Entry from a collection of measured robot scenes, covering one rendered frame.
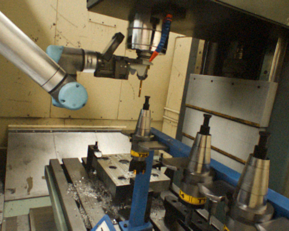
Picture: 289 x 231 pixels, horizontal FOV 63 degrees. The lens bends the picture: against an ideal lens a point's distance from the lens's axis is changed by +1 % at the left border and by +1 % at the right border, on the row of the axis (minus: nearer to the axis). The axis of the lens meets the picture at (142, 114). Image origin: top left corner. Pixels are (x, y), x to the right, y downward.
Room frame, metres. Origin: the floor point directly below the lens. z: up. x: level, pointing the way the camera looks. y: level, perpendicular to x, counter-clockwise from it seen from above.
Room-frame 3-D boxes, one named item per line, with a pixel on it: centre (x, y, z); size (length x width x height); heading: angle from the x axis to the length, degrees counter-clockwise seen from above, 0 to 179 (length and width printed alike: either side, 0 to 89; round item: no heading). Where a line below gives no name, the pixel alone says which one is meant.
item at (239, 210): (0.31, -0.17, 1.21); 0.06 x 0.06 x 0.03
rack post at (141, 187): (0.68, -0.03, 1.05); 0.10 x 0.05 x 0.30; 119
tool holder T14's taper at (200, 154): (0.41, -0.11, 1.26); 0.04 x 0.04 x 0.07
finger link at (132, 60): (0.85, 0.07, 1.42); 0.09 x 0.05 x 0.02; 106
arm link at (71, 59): (0.77, 0.27, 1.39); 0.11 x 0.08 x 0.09; 119
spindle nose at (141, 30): (0.91, 0.02, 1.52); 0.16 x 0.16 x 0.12
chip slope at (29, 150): (1.49, 0.35, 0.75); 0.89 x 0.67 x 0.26; 119
